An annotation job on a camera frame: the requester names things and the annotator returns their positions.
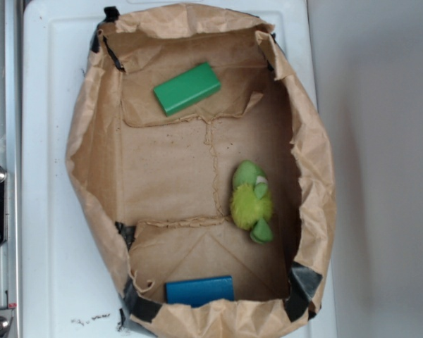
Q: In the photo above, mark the blue rectangular block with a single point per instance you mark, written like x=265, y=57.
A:
x=199, y=292

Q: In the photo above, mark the green rectangular block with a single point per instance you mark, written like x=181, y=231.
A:
x=186, y=89

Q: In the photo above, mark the green plush toy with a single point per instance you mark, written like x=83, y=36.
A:
x=251, y=202

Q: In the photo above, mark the brown paper bag tray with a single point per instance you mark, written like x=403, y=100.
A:
x=156, y=190

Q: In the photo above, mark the aluminium frame rail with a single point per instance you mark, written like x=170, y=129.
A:
x=11, y=15

